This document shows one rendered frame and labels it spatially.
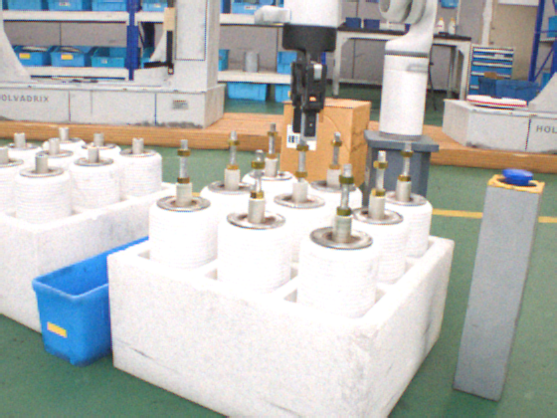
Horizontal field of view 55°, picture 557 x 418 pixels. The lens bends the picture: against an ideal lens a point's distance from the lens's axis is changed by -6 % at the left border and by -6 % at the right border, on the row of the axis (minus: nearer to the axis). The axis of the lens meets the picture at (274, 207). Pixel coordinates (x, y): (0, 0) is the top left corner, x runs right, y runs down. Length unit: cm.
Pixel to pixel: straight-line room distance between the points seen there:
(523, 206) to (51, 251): 71
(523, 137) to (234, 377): 231
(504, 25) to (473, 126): 442
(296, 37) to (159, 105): 205
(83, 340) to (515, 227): 63
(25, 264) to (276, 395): 47
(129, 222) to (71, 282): 18
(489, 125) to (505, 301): 203
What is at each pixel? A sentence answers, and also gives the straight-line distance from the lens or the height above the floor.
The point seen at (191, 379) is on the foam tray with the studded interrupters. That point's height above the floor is 4.
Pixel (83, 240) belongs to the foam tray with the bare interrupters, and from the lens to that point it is 99.
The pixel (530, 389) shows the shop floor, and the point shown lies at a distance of 94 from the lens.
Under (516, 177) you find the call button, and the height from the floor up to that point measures 32.
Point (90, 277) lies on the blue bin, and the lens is 98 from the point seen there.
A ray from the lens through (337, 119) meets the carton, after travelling 185.
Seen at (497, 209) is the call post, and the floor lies 28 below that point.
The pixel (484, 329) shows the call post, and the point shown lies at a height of 11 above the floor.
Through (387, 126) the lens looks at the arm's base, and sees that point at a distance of 119.
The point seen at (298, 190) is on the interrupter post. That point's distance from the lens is 81.
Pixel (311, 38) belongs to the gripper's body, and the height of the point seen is 48.
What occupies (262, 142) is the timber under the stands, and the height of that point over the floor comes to 4.
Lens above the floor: 46
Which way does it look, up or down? 16 degrees down
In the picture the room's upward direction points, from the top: 3 degrees clockwise
